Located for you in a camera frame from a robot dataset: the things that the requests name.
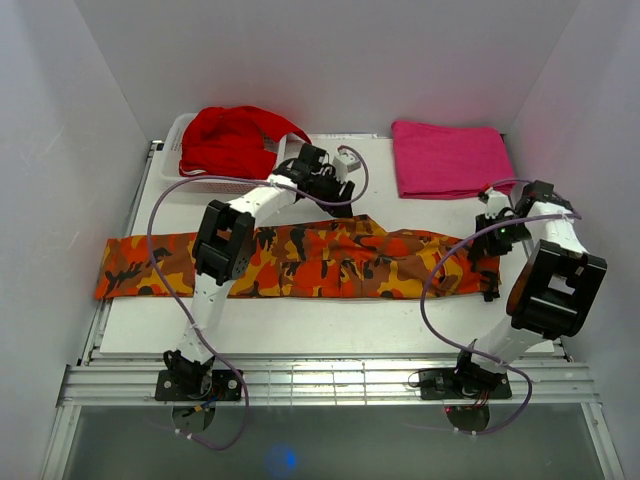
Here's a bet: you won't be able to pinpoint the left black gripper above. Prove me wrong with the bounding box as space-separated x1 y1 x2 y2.
310 167 355 219

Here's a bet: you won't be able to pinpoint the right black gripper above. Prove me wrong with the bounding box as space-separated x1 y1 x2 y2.
467 212 533 260

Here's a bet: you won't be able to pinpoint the orange camouflage trousers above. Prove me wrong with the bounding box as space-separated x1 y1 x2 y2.
94 215 500 301

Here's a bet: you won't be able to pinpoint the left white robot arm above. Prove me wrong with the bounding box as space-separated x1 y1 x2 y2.
163 143 369 400

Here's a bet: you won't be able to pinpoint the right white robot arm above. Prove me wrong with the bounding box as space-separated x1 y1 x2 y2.
451 180 608 397

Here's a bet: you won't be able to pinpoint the pink folded trousers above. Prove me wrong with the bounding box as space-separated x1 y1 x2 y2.
391 120 514 200

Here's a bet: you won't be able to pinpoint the red garment in basket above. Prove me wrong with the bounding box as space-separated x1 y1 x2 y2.
179 106 310 180

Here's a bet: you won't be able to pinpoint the white plastic basket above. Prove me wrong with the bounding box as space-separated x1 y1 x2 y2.
159 113 301 196

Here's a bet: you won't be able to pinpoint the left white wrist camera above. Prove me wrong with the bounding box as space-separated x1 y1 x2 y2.
331 145 361 178

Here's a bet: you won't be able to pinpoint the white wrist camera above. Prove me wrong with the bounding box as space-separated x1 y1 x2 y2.
477 186 510 219
331 145 361 178

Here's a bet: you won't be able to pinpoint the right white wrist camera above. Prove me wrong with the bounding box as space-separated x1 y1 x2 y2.
477 186 510 219

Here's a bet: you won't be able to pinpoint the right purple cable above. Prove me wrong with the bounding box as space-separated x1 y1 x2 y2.
399 178 584 437

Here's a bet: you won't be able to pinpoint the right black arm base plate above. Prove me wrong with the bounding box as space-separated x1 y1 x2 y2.
407 368 512 401

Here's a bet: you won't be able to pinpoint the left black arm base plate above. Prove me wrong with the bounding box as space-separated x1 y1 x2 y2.
153 369 242 402

